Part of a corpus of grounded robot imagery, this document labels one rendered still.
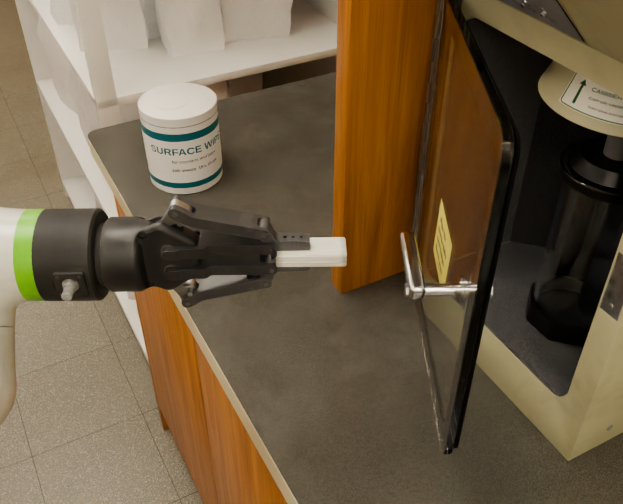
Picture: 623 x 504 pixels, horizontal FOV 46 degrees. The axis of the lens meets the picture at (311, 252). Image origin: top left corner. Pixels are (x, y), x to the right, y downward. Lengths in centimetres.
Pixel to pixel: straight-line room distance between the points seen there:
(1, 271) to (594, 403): 62
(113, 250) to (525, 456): 52
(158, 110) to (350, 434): 62
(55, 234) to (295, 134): 79
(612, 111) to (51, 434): 178
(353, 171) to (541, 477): 43
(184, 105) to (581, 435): 78
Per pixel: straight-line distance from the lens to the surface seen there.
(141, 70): 177
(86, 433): 216
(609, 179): 80
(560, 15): 64
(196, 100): 125
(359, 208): 98
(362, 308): 104
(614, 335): 77
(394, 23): 88
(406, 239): 74
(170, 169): 125
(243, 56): 180
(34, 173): 324
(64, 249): 72
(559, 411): 89
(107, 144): 145
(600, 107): 74
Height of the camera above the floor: 166
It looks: 39 degrees down
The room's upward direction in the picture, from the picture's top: straight up
